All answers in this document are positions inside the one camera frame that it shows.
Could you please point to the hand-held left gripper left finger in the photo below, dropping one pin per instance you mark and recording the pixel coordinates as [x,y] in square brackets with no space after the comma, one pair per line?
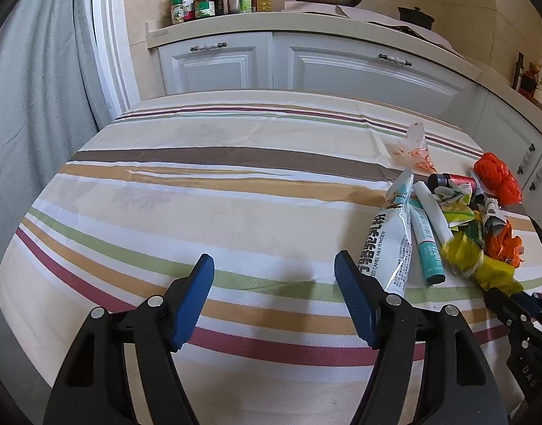
[193,305]

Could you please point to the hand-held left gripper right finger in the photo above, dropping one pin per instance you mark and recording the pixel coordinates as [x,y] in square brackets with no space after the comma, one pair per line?
[355,301]

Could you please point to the yellow plastic wrapper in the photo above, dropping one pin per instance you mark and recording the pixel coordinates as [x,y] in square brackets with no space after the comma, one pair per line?
[474,261]

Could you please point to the white powder pouch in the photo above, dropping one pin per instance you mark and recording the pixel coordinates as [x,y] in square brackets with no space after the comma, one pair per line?
[386,248]

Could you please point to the green white wrapper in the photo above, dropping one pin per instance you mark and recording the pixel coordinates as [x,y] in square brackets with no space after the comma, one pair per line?
[456,212]

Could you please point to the orange plastic bag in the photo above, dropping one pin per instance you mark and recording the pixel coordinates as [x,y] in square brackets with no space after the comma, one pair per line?
[496,177]

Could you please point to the crumpled grey white wrapper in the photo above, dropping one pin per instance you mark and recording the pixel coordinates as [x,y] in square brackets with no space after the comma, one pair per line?
[493,214]

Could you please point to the blue white tube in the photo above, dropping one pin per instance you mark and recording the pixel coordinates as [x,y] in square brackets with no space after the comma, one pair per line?
[423,239]

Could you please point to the striped tablecloth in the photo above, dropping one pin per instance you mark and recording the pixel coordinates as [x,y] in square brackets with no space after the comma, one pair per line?
[209,186]

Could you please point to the dark bottle with red label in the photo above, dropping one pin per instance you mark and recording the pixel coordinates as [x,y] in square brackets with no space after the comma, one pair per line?
[456,181]

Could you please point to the clear wrapper with orange print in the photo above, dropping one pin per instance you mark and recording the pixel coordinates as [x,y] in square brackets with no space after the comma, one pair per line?
[414,150]

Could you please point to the black pot with red decoration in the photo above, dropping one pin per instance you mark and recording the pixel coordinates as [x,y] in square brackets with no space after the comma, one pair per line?
[529,82]

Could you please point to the white kitchen cabinets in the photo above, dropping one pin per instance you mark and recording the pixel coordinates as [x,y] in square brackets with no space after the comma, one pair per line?
[341,71]

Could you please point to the tall dark bottle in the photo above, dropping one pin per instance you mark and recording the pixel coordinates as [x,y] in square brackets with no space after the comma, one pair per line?
[519,71]

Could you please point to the grey curtain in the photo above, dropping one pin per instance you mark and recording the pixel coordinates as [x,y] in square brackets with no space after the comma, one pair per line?
[32,97]

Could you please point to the pale cloth on stove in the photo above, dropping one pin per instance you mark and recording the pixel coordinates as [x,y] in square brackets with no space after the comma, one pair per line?
[377,17]

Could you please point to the black pot with lid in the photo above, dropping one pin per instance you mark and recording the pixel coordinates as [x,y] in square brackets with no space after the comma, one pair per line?
[416,17]

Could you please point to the white door frame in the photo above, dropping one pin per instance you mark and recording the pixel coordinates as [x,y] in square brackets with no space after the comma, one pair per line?
[111,31]

